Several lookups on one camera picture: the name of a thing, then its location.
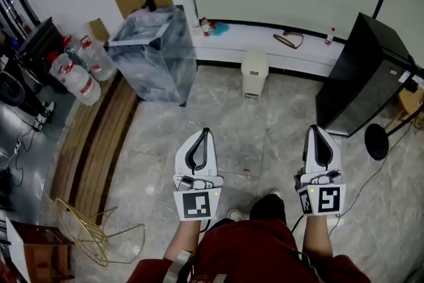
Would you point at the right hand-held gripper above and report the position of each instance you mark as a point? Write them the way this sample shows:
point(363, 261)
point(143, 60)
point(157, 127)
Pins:
point(326, 200)

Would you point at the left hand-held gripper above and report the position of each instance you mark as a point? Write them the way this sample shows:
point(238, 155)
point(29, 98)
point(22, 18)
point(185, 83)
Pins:
point(198, 205)

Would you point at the white pedal trash bin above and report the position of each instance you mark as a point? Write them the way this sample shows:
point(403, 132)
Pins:
point(254, 73)

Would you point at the person's right forearm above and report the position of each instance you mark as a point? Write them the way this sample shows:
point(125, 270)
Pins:
point(316, 235)

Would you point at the person's left forearm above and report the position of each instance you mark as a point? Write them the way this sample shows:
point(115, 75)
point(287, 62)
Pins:
point(183, 238)

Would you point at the black round stand base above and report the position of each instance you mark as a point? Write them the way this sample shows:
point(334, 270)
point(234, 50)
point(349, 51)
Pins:
point(377, 142)

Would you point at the person's right white shoe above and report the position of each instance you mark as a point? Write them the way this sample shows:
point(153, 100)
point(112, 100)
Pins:
point(275, 193)

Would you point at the person's white shoe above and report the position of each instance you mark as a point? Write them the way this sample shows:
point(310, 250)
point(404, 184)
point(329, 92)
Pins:
point(235, 214)
point(275, 193)

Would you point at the person's left white shoe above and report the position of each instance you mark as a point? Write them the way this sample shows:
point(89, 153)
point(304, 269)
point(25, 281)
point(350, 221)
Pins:
point(235, 214)

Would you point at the person's black trousers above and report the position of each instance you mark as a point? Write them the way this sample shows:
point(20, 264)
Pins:
point(266, 208)

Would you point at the black glass-door cabinet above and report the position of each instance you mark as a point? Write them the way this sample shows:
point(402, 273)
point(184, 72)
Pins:
point(367, 83)

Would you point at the wooden stool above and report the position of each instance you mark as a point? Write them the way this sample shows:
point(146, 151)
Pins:
point(409, 102)

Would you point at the stack of wooden planks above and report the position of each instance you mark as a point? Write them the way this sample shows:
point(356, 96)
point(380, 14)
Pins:
point(99, 136)

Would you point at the person's red top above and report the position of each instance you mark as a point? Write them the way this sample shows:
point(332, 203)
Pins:
point(251, 255)

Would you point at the red-cap small bottle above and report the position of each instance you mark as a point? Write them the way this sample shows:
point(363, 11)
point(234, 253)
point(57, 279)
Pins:
point(329, 38)

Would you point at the white low ledge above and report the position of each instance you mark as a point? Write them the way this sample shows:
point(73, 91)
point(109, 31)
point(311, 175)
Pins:
point(232, 43)

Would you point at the red-label small bottle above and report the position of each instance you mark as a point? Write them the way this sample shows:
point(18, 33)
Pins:
point(206, 28)

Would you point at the blue cloth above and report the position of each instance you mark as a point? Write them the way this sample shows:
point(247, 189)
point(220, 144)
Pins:
point(220, 29)

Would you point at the clear small bottle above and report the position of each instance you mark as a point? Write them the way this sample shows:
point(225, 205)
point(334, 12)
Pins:
point(196, 26)

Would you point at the large clear water jug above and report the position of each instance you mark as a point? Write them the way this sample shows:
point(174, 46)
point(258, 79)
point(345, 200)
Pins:
point(74, 79)
point(73, 49)
point(97, 59)

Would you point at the white power strip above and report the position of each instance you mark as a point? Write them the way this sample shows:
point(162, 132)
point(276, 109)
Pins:
point(42, 119)

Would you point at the small cardboard box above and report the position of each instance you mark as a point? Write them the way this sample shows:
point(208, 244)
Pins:
point(98, 30)

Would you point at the black spray bottle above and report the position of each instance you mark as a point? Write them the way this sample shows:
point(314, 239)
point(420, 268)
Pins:
point(149, 3)

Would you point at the large cardboard box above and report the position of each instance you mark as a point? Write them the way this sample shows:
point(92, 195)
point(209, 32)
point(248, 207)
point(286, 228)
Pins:
point(132, 0)

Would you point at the brown wooden box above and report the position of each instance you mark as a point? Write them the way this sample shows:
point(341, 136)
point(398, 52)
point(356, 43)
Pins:
point(43, 252)

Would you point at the black side table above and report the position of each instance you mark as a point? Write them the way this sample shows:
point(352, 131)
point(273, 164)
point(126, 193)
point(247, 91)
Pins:
point(39, 43)

